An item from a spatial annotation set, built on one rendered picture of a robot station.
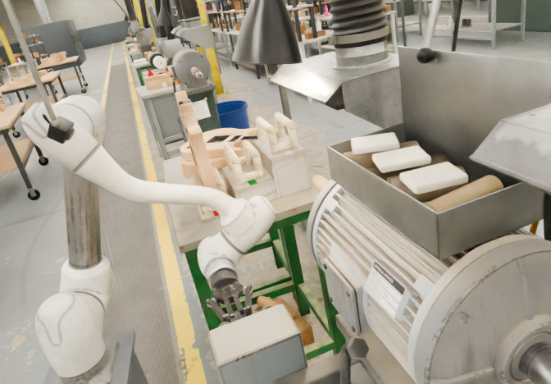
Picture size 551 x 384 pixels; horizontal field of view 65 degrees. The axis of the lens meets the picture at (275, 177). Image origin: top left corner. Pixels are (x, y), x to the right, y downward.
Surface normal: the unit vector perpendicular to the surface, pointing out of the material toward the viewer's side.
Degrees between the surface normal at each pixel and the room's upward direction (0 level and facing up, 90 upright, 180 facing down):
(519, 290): 82
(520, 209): 90
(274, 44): 73
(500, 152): 38
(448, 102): 90
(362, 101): 90
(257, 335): 0
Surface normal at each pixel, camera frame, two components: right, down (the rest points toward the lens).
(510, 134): -0.72, -0.53
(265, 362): 0.32, 0.32
